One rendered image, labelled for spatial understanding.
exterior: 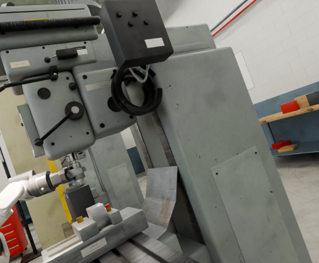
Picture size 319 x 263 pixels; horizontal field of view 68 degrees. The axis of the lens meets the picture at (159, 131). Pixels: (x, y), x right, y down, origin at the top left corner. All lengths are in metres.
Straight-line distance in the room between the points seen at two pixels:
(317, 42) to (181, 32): 3.66
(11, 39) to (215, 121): 0.85
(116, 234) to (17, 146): 2.04
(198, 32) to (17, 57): 0.87
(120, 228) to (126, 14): 0.73
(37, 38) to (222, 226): 1.03
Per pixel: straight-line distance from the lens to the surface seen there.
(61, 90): 1.00
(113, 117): 0.98
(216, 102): 1.11
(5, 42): 1.03
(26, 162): 2.77
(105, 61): 1.07
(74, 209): 1.42
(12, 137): 2.80
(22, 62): 1.01
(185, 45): 1.29
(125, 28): 0.85
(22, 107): 1.06
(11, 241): 5.63
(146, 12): 0.92
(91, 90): 0.99
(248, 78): 5.53
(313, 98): 4.33
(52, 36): 1.05
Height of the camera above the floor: 1.25
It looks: 1 degrees up
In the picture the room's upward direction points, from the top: 20 degrees counter-clockwise
